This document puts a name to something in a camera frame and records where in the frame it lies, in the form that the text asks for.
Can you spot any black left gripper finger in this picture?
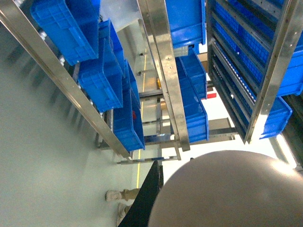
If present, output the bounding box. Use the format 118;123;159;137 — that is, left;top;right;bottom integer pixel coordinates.
119;160;164;227

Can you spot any steel shelf rack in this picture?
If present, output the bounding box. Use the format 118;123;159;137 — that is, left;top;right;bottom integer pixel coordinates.
0;0;303;159

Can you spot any beige plastic dustpan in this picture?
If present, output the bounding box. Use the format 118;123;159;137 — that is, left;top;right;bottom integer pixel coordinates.
148;150;303;227

